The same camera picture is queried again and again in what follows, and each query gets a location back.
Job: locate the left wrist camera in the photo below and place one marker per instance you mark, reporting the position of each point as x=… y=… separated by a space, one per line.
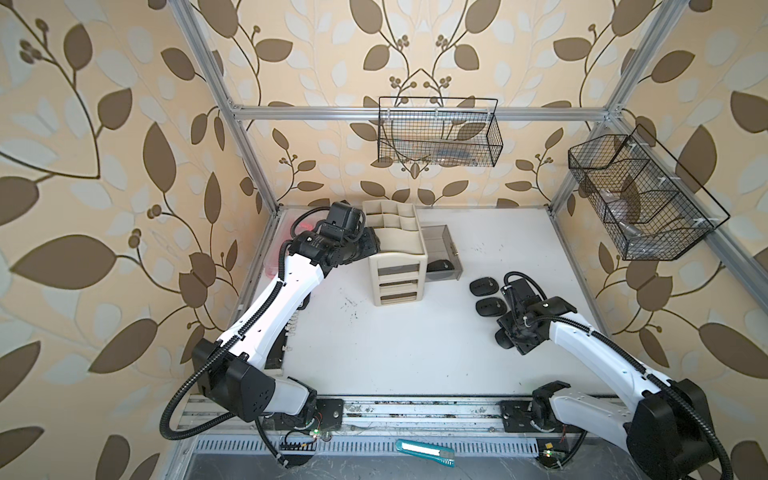
x=345 y=218

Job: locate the beige drawer organizer cabinet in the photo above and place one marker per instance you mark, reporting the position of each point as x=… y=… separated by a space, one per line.
x=398 y=270

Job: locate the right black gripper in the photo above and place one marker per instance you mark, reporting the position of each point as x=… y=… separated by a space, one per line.
x=520 y=345

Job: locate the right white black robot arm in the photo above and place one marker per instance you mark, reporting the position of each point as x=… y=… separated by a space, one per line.
x=664 y=425

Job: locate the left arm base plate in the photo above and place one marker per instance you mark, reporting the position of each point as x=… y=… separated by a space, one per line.
x=322 y=414

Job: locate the back black wire basket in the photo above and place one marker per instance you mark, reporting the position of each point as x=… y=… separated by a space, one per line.
x=439 y=131

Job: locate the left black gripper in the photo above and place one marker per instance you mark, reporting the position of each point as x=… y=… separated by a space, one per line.
x=371 y=244

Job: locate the black wire basket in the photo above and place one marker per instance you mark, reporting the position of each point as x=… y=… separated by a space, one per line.
x=653 y=206
x=439 y=131

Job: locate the black tool strip on table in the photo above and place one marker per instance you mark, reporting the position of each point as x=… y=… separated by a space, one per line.
x=275 y=358

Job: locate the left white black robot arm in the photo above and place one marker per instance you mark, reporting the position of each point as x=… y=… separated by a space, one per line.
x=230 y=371

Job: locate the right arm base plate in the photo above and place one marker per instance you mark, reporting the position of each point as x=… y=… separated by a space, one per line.
x=517 y=417

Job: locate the aluminium front rail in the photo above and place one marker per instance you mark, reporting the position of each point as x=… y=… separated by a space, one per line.
x=420 y=416

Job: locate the black computer mouse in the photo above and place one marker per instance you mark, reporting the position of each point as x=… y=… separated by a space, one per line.
x=484 y=286
x=503 y=340
x=491 y=307
x=440 y=266

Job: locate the right black wire basket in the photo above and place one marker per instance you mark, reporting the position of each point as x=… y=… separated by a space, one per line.
x=653 y=206

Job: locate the teal utility knife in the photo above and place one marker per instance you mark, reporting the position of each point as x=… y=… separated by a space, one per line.
x=442 y=455

